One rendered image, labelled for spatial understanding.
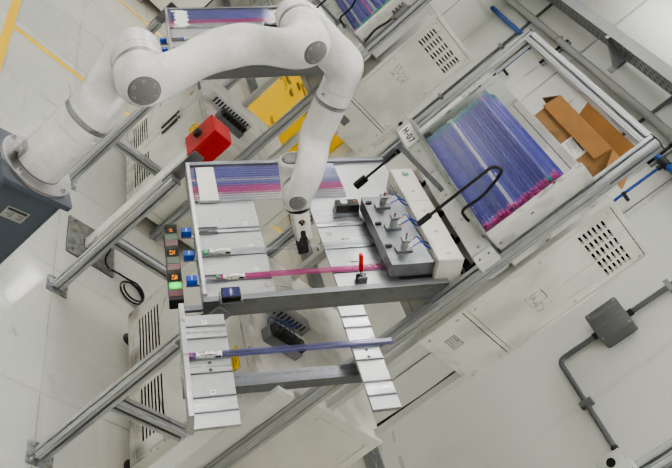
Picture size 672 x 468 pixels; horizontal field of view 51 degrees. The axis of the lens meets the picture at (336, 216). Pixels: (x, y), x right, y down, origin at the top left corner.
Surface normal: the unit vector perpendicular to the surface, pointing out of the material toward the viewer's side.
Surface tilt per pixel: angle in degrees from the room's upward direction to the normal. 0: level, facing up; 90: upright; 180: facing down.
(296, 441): 90
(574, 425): 90
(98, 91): 29
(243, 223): 44
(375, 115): 90
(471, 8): 90
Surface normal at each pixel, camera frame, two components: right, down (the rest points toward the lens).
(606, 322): -0.62, -0.52
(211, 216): 0.11, -0.80
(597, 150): -0.39, -0.62
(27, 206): 0.37, 0.70
